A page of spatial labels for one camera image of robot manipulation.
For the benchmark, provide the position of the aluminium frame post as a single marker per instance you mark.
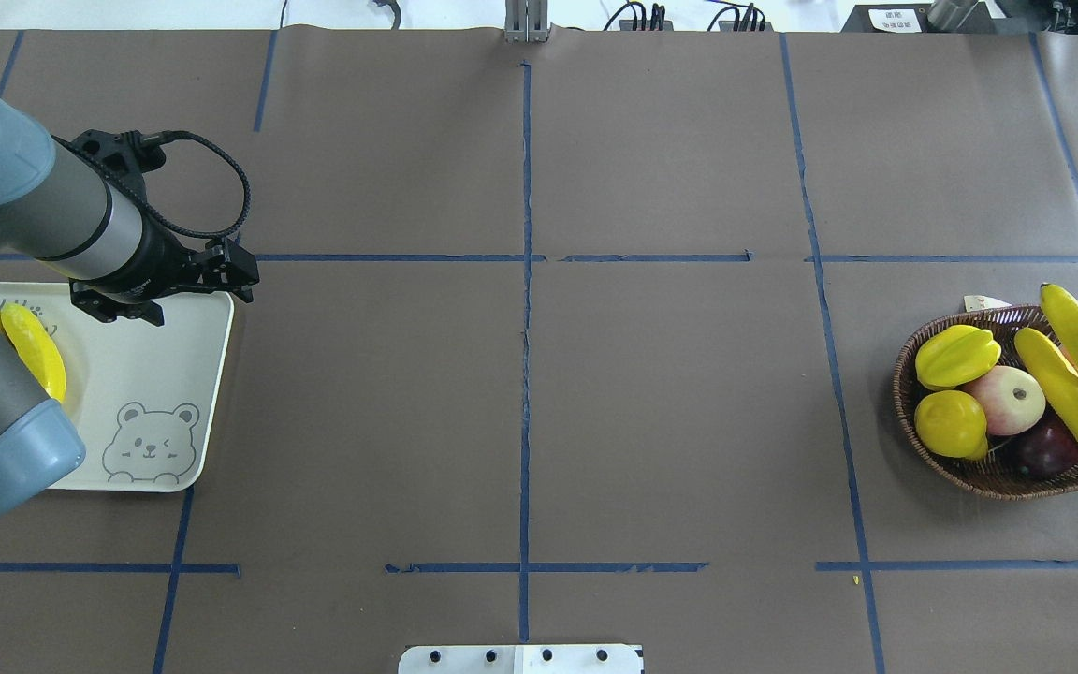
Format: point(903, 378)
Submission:
point(526, 21)

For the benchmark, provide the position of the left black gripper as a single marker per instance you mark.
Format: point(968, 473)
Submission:
point(158, 266)

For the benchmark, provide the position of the yellow lemon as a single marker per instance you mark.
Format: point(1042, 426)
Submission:
point(952, 424)

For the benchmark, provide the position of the yellow green apple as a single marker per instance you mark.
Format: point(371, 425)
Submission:
point(1012, 400)

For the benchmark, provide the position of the paper basket tag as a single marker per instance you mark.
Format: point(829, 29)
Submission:
point(977, 303)

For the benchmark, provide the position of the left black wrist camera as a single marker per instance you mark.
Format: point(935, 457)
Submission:
point(123, 159)

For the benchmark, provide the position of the brown wicker basket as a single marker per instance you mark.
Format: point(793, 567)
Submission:
point(994, 476)

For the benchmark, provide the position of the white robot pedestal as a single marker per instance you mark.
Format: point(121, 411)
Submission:
point(524, 658)

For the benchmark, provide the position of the white bear tray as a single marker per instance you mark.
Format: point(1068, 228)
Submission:
point(141, 396)

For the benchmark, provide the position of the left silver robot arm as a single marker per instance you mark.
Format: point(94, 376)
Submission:
point(59, 221)

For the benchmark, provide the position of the dark purple fruit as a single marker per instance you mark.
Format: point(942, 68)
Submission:
point(1046, 450)

